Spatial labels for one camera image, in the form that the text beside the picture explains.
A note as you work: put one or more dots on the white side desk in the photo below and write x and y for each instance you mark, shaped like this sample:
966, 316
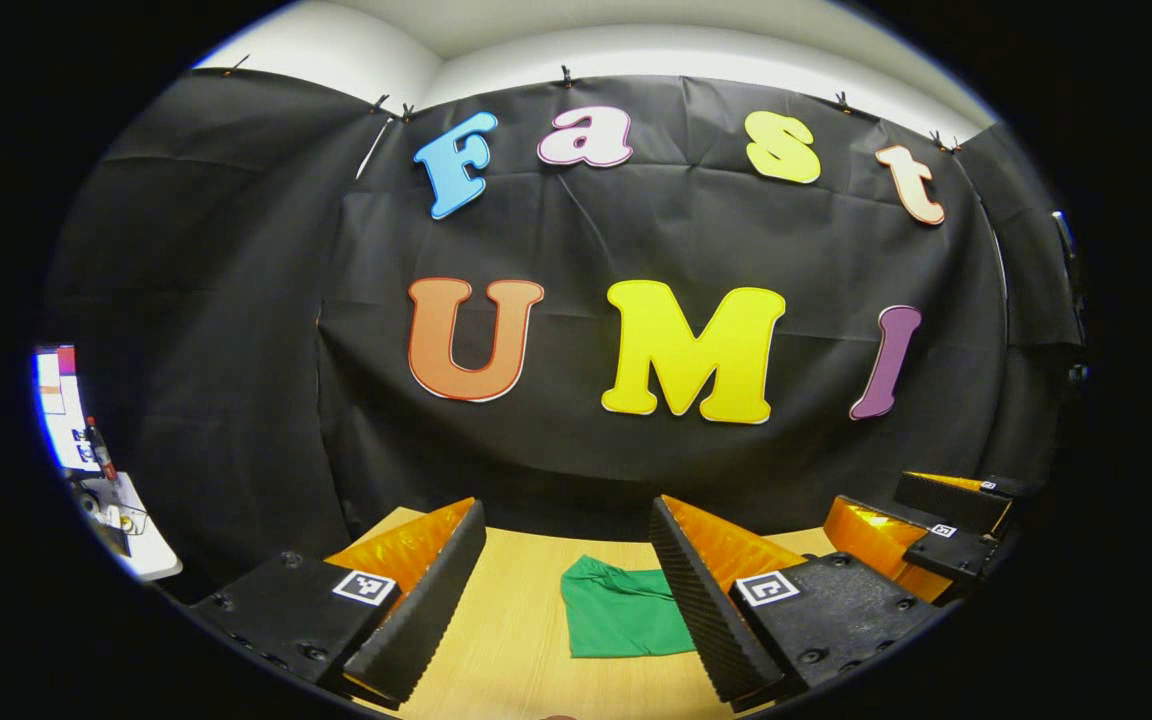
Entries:
151, 555

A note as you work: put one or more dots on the white tape roll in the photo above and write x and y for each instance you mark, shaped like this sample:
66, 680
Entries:
89, 502

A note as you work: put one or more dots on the row of backdrop clips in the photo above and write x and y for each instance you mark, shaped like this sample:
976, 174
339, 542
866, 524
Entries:
566, 76

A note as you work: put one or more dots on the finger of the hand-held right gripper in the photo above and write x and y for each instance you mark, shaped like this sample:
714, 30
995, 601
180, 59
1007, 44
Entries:
956, 552
951, 500

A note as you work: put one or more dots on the computer monitor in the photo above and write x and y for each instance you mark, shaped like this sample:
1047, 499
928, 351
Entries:
61, 410

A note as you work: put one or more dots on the black backdrop cloth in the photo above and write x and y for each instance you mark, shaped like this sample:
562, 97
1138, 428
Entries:
576, 230

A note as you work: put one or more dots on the green T-shirt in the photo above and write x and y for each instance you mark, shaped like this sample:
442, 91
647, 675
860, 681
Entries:
621, 615

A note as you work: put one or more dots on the dark metal stand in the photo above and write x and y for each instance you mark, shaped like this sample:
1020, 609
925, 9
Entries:
1066, 240

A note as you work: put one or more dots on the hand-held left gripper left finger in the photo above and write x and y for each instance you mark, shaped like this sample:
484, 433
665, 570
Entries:
421, 615

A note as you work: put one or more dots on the red marker pen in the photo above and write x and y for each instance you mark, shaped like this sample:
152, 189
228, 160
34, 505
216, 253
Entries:
101, 455

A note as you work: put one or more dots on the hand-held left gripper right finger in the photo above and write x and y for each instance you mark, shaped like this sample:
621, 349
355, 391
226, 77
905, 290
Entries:
701, 610

